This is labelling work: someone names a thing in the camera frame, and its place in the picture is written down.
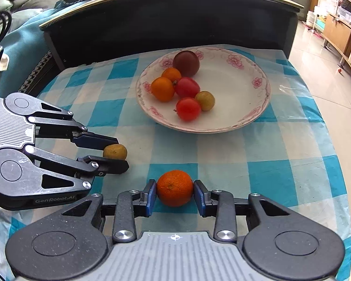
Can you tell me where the dark coffee table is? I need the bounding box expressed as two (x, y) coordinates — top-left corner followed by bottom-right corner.
(39, 0), (305, 71)

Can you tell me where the red tomato with stem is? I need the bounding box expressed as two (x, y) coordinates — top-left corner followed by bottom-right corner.
(175, 97), (202, 122)

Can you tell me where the white plate with pink flowers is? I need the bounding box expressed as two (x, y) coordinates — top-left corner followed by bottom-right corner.
(135, 47), (271, 134)

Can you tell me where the smooth round orange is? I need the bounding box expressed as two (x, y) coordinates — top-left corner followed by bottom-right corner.
(151, 77), (175, 103)

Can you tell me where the yellow-green jujube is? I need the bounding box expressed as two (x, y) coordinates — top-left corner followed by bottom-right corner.
(195, 91), (216, 111)

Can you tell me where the wooden shelf unit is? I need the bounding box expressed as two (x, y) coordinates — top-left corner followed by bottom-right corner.
(322, 13), (351, 94)

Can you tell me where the blue white checkered tablecloth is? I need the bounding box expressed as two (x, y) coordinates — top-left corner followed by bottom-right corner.
(0, 44), (351, 281)

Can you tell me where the black cable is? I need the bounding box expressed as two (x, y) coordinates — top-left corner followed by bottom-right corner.
(0, 11), (13, 43)

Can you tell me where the white container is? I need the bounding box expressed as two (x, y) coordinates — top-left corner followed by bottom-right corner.
(307, 10), (319, 28)

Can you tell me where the small orange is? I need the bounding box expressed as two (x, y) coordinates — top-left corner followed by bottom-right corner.
(161, 67), (182, 83)

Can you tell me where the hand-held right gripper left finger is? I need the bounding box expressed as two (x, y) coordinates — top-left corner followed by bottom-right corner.
(57, 179), (157, 244)

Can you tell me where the teal blanket with houndstooth border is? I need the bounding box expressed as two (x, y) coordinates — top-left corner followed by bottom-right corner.
(0, 0), (68, 100)

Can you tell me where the dark purple tomato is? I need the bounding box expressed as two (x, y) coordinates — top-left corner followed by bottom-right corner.
(172, 50), (200, 77)

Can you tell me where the large dimpled orange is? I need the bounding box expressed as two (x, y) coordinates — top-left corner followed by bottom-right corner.
(156, 170), (194, 208)

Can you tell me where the brownish-yellow jujube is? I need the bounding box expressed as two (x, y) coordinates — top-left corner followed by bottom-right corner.
(102, 144), (128, 160)

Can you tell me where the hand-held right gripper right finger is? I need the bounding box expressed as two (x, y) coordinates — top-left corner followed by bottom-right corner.
(194, 179), (296, 243)

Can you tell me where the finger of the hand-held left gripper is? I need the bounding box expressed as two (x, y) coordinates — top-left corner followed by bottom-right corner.
(25, 145), (130, 192)
(28, 100), (119, 150)

